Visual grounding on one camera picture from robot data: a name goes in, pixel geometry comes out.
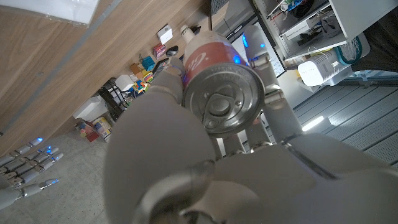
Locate teal rimmed net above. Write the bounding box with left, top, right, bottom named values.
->
left=335, top=35, right=371, bottom=66

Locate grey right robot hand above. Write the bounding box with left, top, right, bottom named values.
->
left=0, top=136, right=65, bottom=211

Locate black computer mouse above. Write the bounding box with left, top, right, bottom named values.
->
left=165, top=45, right=180, bottom=57

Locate white shelf cabinet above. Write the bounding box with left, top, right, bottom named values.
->
left=251, top=0, right=398, bottom=63

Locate rubik's cube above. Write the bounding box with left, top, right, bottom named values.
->
left=132, top=80, right=149, bottom=94

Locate white canister with label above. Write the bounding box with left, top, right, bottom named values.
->
left=92, top=116, right=113, bottom=143

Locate long ceiling light strip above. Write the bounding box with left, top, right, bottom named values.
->
left=301, top=115, right=325, bottom=133

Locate black monitor stand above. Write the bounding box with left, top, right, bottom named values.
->
left=98, top=77, right=130, bottom=122

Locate flat white box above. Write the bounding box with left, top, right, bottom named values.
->
left=72, top=95, right=108, bottom=123

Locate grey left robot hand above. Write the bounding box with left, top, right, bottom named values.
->
left=102, top=24, right=398, bottom=224

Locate red and white soup can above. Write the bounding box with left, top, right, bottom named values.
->
left=182, top=30, right=266, bottom=139

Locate small white square box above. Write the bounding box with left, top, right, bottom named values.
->
left=156, top=24, right=174, bottom=45

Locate white cube box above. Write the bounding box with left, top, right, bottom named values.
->
left=114, top=74, right=135, bottom=91

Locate red puzzle box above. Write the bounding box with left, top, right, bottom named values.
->
left=152, top=43, right=167, bottom=60

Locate blue cube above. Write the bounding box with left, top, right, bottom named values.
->
left=141, top=55, right=156, bottom=72

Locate wooden block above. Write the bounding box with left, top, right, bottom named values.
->
left=129, top=63, right=144, bottom=80

